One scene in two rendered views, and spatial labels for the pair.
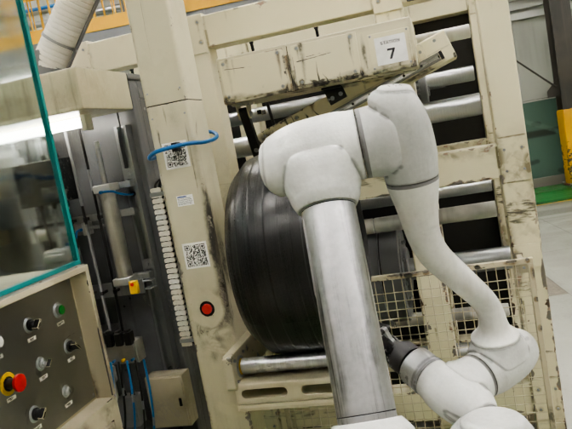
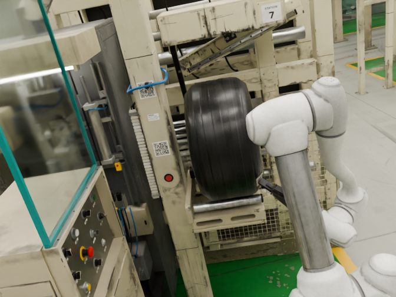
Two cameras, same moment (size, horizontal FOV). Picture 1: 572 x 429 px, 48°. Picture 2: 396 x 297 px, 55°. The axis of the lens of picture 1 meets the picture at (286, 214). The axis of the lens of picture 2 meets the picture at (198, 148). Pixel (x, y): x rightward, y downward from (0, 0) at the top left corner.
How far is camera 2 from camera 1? 0.59 m
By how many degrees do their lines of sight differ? 19
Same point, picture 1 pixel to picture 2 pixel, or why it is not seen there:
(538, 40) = not seen: outside the picture
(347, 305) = (310, 211)
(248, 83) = (179, 33)
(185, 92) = (151, 49)
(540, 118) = not seen: outside the picture
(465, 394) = (343, 231)
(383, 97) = (326, 89)
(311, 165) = (286, 133)
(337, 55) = (237, 16)
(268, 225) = (218, 138)
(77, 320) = (99, 198)
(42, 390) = (95, 247)
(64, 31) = not seen: outside the picture
